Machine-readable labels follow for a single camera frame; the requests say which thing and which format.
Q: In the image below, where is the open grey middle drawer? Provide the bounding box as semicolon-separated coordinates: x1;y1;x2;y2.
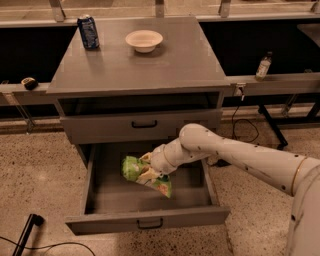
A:
66;141;230;235

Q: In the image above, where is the black stand with cable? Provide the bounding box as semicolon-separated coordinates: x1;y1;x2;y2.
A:
0;213;96;256

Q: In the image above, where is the grey drawer cabinet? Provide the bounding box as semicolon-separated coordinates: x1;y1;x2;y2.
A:
51;17;226;163

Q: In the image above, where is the white paper bowl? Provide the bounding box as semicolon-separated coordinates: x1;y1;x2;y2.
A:
125;30;163;53

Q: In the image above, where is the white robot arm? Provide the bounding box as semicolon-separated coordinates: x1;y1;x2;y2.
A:
139;123;320;256

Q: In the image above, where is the green rice chip bag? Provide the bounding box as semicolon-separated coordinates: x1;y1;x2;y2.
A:
121;156;172;198

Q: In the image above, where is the clear plastic bottle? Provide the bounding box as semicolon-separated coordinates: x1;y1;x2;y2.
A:
255;51;273;81

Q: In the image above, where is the closed grey top drawer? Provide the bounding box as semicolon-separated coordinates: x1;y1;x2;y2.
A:
61;109;222;144

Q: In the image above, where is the grey metal shelf rail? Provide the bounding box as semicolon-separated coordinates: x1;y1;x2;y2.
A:
0;72;320;97

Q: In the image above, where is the black tape measure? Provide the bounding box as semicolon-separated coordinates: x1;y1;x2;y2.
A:
21;77;38;90

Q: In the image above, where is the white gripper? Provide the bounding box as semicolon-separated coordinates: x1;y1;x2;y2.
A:
137;145;176;184

